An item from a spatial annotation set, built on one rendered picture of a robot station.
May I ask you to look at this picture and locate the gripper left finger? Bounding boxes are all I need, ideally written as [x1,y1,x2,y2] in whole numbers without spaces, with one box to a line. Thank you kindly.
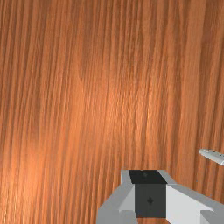
[96,169,151,224]

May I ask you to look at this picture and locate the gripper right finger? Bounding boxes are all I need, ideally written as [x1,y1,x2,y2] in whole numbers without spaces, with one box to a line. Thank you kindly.
[143,169,224,224]

